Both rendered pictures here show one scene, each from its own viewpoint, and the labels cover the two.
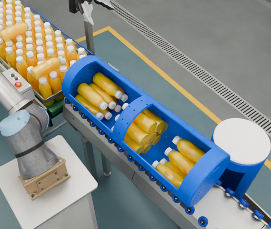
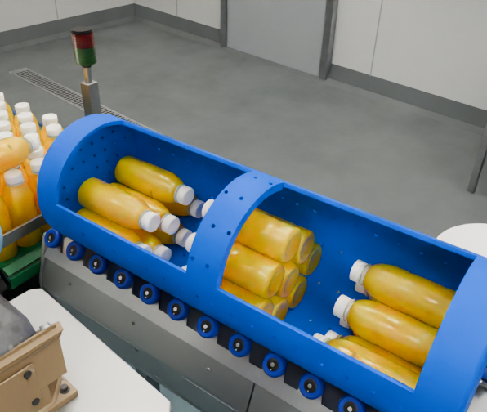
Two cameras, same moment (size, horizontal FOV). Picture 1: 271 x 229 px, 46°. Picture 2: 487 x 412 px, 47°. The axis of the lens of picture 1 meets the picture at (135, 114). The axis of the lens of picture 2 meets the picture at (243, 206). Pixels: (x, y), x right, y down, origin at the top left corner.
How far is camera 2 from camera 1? 0.61 m
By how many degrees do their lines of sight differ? 18
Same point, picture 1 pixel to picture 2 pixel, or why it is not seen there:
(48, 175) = (2, 382)
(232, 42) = (359, 164)
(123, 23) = not seen: hidden behind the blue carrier
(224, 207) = not seen: outside the picture
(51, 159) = (10, 323)
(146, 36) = not seen: hidden behind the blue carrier
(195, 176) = (466, 331)
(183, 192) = (433, 395)
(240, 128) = not seen: outside the picture
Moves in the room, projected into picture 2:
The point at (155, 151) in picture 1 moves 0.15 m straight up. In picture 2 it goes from (298, 322) to (305, 262)
